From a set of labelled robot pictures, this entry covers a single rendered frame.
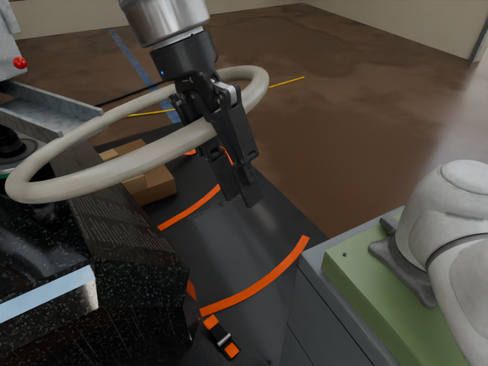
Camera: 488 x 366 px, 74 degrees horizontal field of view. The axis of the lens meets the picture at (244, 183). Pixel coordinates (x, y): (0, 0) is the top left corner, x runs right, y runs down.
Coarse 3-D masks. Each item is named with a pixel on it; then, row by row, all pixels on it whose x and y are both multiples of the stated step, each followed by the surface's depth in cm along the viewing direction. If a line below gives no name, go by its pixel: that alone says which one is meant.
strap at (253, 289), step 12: (228, 156) 252; (216, 192) 221; (180, 216) 203; (300, 240) 189; (300, 252) 183; (288, 264) 176; (276, 276) 171; (252, 288) 165; (228, 300) 161; (240, 300) 161; (204, 312) 156
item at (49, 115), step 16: (16, 96) 93; (32, 96) 88; (48, 96) 83; (0, 112) 77; (16, 112) 85; (32, 112) 85; (48, 112) 85; (64, 112) 84; (80, 112) 80; (96, 112) 76; (16, 128) 78; (32, 128) 73; (48, 128) 69; (64, 128) 78
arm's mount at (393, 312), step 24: (360, 240) 80; (336, 264) 76; (360, 264) 75; (384, 264) 75; (360, 288) 71; (384, 288) 71; (408, 288) 70; (360, 312) 73; (384, 312) 67; (408, 312) 67; (432, 312) 66; (384, 336) 68; (408, 336) 63; (432, 336) 63; (408, 360) 63; (432, 360) 60; (456, 360) 60
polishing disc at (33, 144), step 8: (24, 136) 112; (32, 144) 108; (40, 144) 108; (24, 152) 105; (32, 152) 105; (0, 160) 101; (8, 160) 101; (16, 160) 101; (0, 168) 98; (8, 168) 98
